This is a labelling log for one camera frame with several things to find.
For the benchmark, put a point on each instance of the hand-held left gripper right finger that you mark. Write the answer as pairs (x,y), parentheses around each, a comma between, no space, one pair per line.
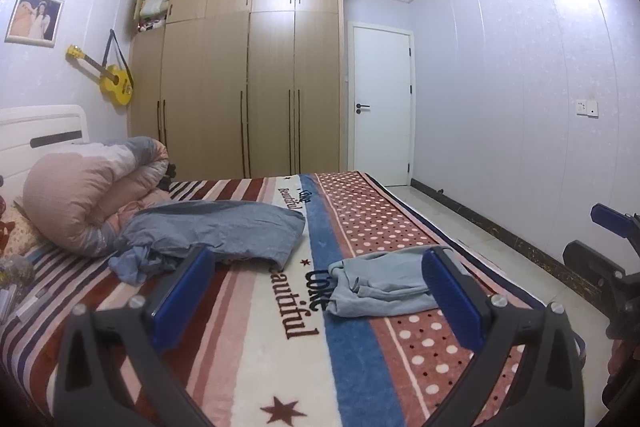
(452,294)

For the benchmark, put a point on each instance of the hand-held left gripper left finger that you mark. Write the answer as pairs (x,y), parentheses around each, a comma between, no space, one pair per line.
(182,294)

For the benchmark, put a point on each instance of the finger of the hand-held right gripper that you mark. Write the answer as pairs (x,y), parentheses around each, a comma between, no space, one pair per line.
(612,217)
(595,259)

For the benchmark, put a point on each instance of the light blue pants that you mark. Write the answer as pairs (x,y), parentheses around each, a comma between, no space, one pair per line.
(385,282)

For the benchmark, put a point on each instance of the grey blue clothing pile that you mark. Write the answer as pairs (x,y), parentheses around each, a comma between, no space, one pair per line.
(225,227)

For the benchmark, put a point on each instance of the dark baseboard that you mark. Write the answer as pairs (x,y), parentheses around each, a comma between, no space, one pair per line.
(500,227)

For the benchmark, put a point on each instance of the striped dotted printed blanket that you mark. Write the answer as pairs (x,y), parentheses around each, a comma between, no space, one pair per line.
(280,357)

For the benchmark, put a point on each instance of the small black object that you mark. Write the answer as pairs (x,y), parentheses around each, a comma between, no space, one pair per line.
(169,174)

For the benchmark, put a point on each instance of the pink grey folded quilt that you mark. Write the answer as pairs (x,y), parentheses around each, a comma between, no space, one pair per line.
(85,192)

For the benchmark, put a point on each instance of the clear plastic bag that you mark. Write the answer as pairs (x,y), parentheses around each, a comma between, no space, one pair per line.
(15,277)

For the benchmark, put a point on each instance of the floral pillow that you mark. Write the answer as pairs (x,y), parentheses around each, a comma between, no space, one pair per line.
(17,229)

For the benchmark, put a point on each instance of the white door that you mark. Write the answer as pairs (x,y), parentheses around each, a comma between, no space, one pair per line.
(382,107)

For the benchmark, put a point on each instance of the wooden wardrobe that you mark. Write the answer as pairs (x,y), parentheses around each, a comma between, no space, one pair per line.
(225,82)

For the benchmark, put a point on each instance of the yellow guitar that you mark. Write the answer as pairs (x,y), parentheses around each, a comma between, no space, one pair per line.
(114,82)

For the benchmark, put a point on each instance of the white bed headboard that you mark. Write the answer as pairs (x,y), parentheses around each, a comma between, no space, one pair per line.
(40,122)

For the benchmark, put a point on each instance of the folded bedding stack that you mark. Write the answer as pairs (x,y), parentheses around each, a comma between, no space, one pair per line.
(152,9)

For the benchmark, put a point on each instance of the white wall socket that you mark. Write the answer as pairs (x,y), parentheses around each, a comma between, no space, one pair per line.
(586,108)

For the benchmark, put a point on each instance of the framed wall picture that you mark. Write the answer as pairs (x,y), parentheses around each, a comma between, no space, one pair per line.
(35,15)

